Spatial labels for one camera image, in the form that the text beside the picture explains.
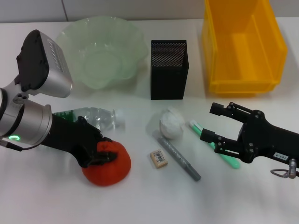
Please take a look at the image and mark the grey right gripper cable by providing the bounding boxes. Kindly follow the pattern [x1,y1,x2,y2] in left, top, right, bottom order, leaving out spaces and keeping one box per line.
[277,168,299,179]

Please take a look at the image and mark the grey marker pen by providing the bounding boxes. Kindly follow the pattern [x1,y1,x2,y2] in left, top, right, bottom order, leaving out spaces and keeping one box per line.
[151,130,202,182]

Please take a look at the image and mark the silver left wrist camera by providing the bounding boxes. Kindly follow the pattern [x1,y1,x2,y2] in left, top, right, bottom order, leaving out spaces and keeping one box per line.
[16,29,73,98]

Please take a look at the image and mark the beige eraser with barcode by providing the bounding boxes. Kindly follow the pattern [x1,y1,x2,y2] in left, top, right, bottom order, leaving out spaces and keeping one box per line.
[149,150,168,169]

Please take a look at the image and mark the green glass fruit plate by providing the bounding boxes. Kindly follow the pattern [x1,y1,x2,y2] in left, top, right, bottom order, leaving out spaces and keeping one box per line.
[56,15,148,91]

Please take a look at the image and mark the green pen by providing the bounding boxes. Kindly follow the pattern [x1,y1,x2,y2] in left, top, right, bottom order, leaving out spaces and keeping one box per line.
[188,119,241,169]

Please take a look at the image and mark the orange fruit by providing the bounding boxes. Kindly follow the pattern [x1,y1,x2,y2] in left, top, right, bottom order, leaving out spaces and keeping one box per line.
[81,140,131,187]

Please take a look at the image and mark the black mesh pen holder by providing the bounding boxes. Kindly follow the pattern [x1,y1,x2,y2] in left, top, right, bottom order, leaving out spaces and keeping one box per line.
[150,39,189,100]

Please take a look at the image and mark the clear green-labelled water bottle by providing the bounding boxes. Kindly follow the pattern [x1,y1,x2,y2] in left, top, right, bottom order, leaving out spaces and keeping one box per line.
[52,106,126,132]

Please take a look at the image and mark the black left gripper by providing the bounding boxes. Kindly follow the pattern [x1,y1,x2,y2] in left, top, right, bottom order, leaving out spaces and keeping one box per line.
[43,114,119,168]

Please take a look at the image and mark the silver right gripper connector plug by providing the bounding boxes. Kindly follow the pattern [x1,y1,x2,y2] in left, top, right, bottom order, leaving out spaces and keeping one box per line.
[288,158,298,179]

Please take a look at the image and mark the yellow plastic bin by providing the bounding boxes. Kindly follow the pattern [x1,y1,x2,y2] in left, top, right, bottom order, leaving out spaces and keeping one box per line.
[202,0,288,98]

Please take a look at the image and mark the thin black left gripper cable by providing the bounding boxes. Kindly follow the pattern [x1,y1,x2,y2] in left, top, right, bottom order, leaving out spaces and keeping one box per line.
[0,139,43,153]

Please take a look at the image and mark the white paper ball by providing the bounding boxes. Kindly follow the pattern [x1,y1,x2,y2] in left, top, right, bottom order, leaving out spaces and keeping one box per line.
[160,106,184,140]

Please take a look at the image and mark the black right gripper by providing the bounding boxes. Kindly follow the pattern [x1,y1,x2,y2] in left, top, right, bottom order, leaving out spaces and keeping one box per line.
[199,101,299,164]

